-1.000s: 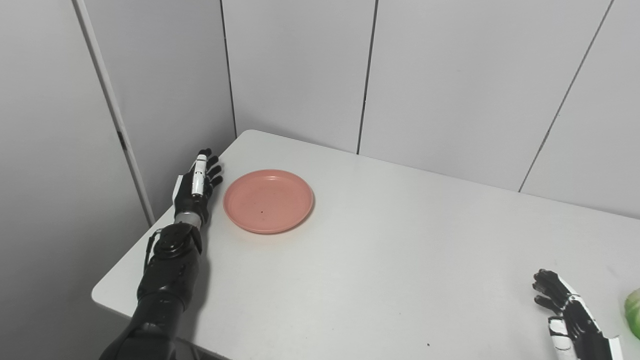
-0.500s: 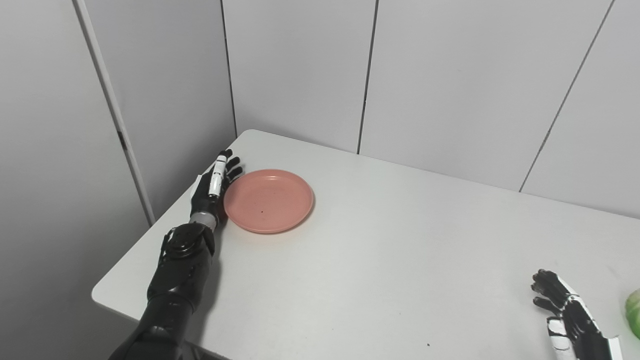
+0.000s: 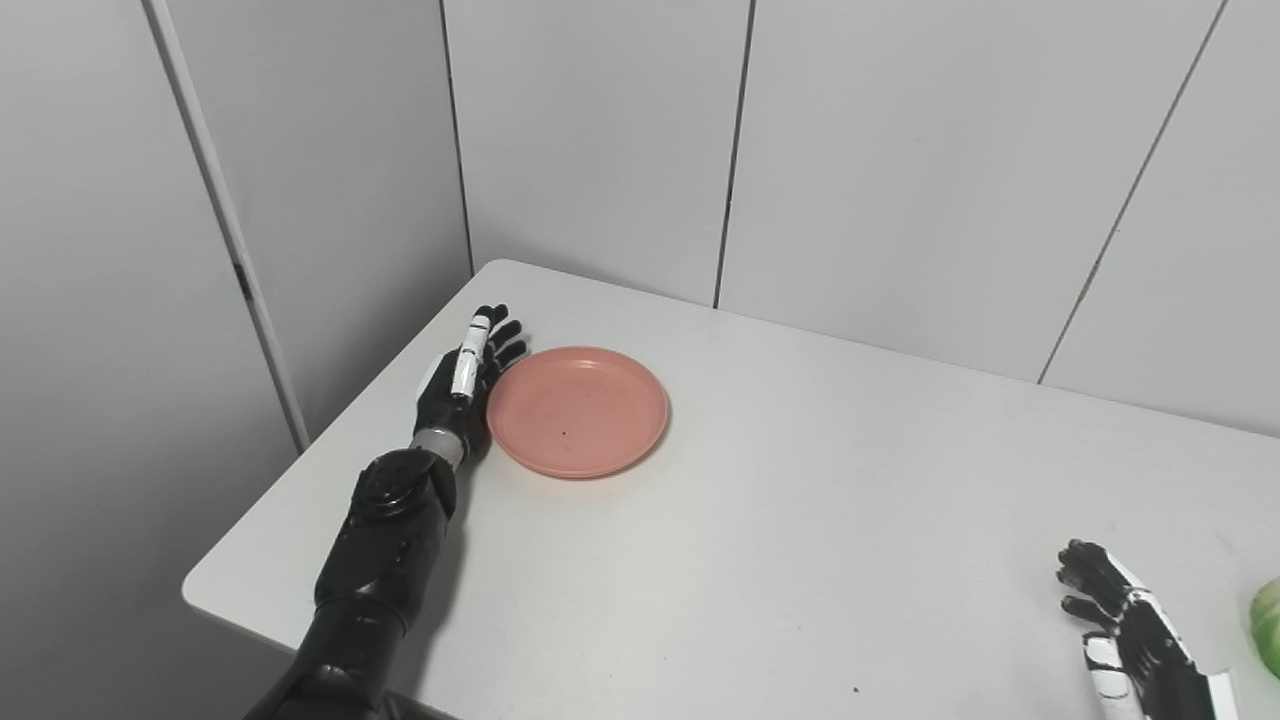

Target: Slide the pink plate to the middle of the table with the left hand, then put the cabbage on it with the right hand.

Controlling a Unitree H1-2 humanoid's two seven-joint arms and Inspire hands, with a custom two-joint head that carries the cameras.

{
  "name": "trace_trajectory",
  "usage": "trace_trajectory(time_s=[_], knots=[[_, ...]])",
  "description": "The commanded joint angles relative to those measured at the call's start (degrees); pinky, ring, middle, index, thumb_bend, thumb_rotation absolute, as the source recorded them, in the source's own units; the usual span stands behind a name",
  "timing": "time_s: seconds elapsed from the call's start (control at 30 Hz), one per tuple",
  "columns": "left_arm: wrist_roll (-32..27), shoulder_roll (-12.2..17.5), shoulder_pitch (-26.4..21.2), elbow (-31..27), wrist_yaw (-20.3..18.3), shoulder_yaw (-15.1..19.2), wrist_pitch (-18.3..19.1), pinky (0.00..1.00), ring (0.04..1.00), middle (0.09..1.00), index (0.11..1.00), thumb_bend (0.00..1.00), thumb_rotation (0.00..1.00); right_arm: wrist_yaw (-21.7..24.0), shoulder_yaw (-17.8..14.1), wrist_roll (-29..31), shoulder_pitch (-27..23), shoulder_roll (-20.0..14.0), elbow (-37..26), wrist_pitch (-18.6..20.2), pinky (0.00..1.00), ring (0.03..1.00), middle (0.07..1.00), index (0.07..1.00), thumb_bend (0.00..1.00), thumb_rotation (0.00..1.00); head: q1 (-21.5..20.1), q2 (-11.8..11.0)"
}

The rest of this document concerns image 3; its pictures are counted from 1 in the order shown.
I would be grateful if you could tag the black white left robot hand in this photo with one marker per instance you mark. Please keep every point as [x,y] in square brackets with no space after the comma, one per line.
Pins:
[445,395]

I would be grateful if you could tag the green white cabbage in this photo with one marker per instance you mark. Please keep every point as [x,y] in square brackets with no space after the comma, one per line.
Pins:
[1268,625]

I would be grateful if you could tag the pink round plate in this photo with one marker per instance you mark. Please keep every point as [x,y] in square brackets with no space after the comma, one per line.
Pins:
[578,412]

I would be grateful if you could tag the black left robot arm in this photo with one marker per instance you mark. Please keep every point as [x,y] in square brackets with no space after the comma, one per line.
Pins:
[385,560]

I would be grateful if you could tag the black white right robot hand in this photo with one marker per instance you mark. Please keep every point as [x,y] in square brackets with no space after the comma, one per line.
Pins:
[1155,660]

